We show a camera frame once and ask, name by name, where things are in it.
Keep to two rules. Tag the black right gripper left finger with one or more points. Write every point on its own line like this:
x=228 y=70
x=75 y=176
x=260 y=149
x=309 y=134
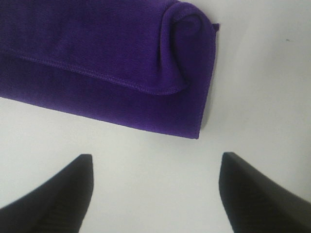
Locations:
x=57 y=206

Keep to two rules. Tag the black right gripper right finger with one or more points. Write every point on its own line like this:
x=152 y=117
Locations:
x=256 y=204

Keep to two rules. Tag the purple towel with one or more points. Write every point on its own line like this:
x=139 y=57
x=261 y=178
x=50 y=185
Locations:
x=144 y=64

